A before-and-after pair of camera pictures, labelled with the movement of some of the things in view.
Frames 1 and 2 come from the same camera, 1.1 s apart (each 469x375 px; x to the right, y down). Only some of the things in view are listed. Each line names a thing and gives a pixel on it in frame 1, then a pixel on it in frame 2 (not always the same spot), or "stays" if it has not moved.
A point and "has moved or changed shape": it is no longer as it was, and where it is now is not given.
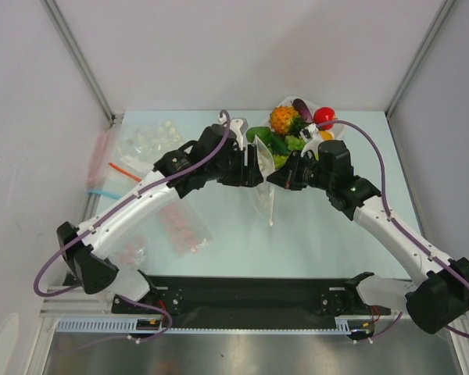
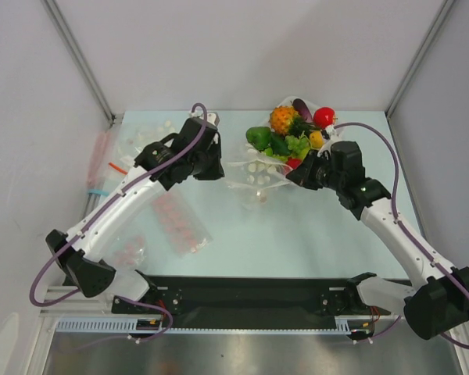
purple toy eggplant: (302, 109) stays
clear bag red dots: (185, 230) stays
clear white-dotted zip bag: (264, 195) has moved or changed shape
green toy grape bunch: (295, 143) stays
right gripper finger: (284, 177) → (304, 173)
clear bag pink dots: (130, 251) stays
